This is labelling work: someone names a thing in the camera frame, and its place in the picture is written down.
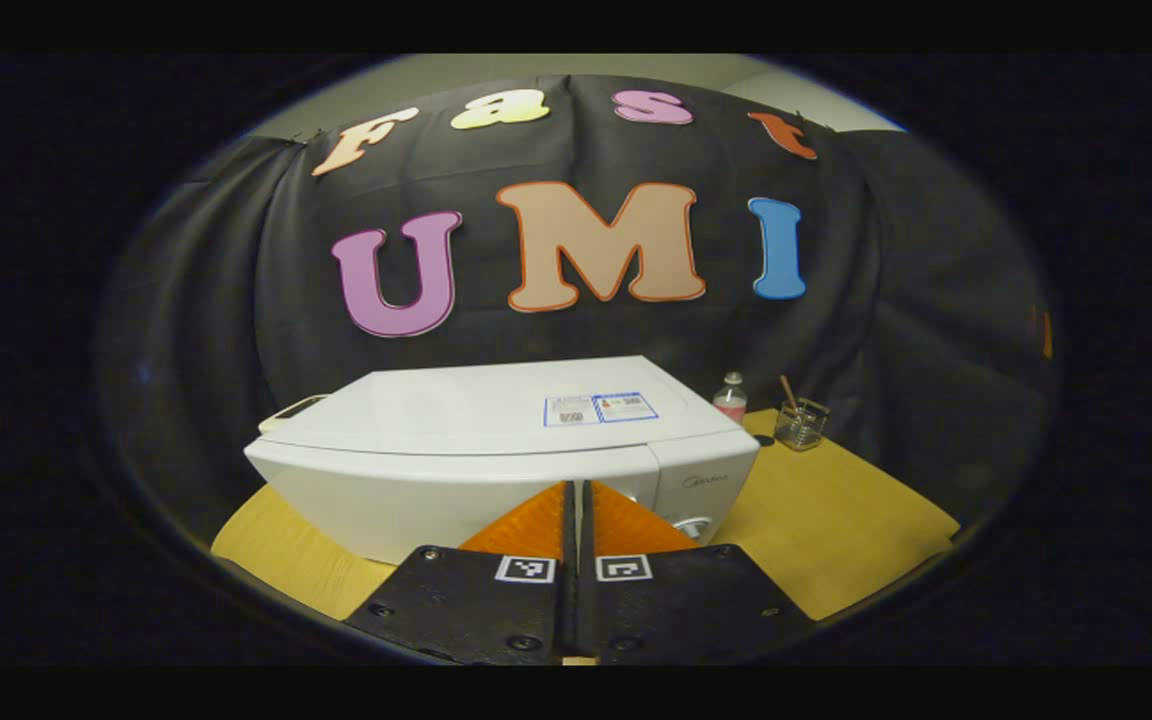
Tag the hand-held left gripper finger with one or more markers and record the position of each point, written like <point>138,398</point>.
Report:
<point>586,595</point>
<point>564,595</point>

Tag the white microwave oven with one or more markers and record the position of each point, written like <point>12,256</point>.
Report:
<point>436,440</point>

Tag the small bottle with pink label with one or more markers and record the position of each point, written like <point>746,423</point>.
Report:
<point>730,402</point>

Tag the glass cup with wooden stick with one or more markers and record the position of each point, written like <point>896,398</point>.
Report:
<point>801,425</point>

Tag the white toaster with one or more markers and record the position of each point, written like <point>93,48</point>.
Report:
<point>286,410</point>

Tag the black backdrop cloth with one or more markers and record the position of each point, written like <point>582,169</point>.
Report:
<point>936,350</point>

